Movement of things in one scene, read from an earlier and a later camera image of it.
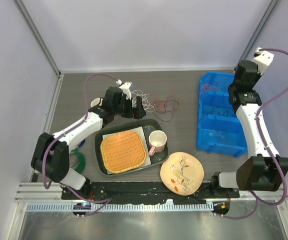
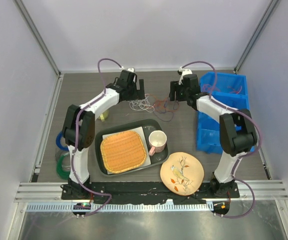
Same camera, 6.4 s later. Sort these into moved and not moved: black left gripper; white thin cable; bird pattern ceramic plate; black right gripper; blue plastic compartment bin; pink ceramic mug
Moved: black right gripper; black left gripper
Not moved: pink ceramic mug; bird pattern ceramic plate; blue plastic compartment bin; white thin cable
